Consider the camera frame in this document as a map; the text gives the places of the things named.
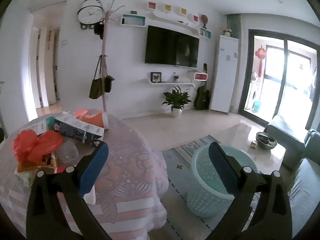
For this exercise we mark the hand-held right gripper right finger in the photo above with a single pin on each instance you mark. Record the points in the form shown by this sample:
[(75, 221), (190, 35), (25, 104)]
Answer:
[(222, 170)]

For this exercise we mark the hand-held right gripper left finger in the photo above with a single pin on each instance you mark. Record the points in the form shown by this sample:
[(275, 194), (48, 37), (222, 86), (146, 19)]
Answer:
[(93, 170)]

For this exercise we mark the light green plastic basket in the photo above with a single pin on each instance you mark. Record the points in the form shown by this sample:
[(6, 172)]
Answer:
[(202, 192)]

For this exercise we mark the clear plastic bottle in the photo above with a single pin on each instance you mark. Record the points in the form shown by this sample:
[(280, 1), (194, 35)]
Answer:
[(66, 153)]

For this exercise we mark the orange snack wrapper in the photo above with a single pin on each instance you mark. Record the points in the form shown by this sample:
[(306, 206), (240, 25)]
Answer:
[(47, 162)]

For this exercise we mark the orange paper cup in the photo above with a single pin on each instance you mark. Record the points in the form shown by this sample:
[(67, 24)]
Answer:
[(96, 120)]

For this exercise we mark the red plastic bag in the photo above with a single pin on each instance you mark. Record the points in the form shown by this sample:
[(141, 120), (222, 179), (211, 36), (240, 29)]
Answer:
[(32, 145)]

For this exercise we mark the pink floral quilted cover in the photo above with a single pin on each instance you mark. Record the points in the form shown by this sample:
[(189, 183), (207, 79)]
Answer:
[(130, 175)]

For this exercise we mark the marble coffee table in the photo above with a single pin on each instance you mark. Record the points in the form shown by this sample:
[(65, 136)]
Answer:
[(240, 135)]

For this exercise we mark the small cigarette pack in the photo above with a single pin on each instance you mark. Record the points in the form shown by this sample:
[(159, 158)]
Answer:
[(253, 145)]

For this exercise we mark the dark blue cardboard box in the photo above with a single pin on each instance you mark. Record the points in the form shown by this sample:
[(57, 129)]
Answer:
[(75, 131)]

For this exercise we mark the patterned grey floor rug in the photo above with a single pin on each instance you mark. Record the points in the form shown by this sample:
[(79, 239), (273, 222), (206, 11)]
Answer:
[(180, 155)]

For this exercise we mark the metal ashtray bowl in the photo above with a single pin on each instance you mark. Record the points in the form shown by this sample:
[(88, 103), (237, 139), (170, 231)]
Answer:
[(266, 142)]

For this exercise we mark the pink sponge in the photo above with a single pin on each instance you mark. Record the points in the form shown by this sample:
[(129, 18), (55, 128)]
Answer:
[(80, 112)]

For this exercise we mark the grey footstool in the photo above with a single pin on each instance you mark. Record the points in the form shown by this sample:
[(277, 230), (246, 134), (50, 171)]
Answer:
[(282, 135)]

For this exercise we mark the white and green box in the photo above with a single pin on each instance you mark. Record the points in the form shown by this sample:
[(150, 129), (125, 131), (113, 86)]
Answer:
[(37, 127)]

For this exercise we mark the blue bucket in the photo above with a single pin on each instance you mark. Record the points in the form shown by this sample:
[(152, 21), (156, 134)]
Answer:
[(257, 106)]

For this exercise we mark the dark guitar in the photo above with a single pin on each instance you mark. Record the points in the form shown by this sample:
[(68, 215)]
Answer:
[(202, 96)]

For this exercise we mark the brown tote bag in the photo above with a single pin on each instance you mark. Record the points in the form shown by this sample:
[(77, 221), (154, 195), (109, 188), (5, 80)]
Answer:
[(96, 90)]

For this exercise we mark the white washing machine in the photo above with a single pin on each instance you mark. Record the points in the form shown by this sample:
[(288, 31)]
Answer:
[(255, 95)]

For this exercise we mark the green potted plant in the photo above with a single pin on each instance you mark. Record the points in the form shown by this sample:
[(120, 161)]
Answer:
[(176, 98)]

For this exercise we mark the grey sofa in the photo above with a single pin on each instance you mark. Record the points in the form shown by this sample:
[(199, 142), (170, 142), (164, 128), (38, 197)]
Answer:
[(305, 192)]

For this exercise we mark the small black bag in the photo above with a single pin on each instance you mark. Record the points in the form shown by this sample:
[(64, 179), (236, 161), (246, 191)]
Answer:
[(108, 83)]

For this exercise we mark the white standing air conditioner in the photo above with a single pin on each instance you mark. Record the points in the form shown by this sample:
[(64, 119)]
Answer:
[(223, 80)]

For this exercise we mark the red cube shelf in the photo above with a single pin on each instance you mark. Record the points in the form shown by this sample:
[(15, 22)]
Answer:
[(200, 76)]

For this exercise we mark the small potted flower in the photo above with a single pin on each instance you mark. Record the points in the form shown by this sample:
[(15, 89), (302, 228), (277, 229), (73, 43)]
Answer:
[(176, 78)]

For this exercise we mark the sliding glass door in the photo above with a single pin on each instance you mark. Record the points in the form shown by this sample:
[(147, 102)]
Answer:
[(286, 80)]

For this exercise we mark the framed butterfly picture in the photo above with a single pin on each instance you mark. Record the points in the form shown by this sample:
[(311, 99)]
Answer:
[(156, 77)]

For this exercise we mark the red knot hanging ornament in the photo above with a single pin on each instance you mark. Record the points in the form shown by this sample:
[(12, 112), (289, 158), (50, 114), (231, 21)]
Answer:
[(261, 55)]

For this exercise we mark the pale wooden coat rack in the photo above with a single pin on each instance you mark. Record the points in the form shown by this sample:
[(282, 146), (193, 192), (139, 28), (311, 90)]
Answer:
[(103, 47)]

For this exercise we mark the hanging clothes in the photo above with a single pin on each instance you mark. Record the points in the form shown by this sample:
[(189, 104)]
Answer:
[(313, 85)]

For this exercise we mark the white door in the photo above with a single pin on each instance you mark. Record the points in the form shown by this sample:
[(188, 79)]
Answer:
[(15, 67)]

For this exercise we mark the flat screen television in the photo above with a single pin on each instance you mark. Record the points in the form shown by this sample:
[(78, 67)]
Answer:
[(172, 46)]

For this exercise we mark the small flower vase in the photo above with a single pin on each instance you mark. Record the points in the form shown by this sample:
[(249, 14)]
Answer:
[(227, 32)]

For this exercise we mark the black cap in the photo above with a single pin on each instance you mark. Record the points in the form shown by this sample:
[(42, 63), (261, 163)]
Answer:
[(98, 29)]

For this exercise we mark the grey green curtain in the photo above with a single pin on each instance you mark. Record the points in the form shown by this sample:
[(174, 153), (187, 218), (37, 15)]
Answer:
[(233, 25)]

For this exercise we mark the red ornament on stand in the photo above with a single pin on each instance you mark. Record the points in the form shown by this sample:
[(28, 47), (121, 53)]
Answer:
[(204, 19)]

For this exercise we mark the low white wall shelf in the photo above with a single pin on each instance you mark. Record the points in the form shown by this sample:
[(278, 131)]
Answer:
[(172, 83)]

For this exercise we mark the small teal box wall shelf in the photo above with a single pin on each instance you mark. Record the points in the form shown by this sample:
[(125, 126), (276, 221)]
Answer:
[(205, 33)]

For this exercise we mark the pink cube wall shelf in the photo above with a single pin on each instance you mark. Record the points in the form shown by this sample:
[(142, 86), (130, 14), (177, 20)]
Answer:
[(195, 18), (152, 5)]

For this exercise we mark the large teal box wall shelf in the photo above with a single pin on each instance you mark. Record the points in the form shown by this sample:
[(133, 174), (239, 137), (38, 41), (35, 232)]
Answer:
[(132, 20)]

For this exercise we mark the long white wall shelf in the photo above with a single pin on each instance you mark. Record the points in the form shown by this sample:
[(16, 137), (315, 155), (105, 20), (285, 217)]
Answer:
[(175, 22)]

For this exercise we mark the round wall clock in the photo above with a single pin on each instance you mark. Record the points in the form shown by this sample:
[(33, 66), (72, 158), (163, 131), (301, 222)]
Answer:
[(88, 13)]

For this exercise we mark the yellow cube wall shelf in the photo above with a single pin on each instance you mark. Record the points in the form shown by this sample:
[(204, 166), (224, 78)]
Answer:
[(168, 7), (183, 11)]

